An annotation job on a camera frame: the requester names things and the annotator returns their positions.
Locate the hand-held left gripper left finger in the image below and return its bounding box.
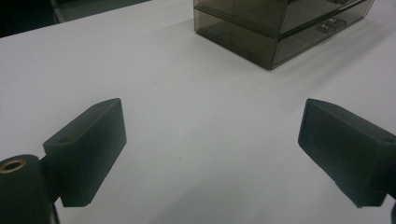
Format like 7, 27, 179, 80
42, 98, 128, 208

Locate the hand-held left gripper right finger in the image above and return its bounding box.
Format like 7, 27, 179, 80
297, 98, 396, 209

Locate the smoky translucent plastic drawer cabinet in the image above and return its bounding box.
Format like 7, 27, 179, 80
192, 0, 375, 71

